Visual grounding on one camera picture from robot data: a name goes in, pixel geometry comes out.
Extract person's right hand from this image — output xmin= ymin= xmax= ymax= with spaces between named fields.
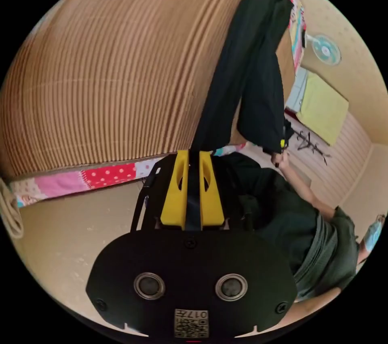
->
xmin=272 ymin=151 xmax=291 ymax=171

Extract bed with woven mat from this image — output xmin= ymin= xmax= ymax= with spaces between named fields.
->
xmin=0 ymin=0 xmax=307 ymax=209

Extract wall fan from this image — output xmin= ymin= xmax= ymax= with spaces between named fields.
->
xmin=304 ymin=32 xmax=342 ymax=67

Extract person's body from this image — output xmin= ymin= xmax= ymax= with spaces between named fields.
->
xmin=212 ymin=151 xmax=387 ymax=303

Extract black pants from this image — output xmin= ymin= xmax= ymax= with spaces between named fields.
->
xmin=191 ymin=0 xmax=294 ymax=156

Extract person's left forearm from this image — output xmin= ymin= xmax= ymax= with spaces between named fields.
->
xmin=285 ymin=287 xmax=342 ymax=325

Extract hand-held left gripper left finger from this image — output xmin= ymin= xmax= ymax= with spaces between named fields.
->
xmin=160 ymin=150 xmax=190 ymax=230

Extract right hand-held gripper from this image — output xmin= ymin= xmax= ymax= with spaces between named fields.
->
xmin=280 ymin=119 xmax=295 ymax=149

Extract yellow-green curtain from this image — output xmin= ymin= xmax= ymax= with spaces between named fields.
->
xmin=295 ymin=72 xmax=350 ymax=147

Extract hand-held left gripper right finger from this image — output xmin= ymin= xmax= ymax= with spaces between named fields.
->
xmin=198 ymin=151 xmax=226 ymax=230

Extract person's right forearm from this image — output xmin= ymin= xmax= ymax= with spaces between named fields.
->
xmin=280 ymin=163 xmax=337 ymax=218

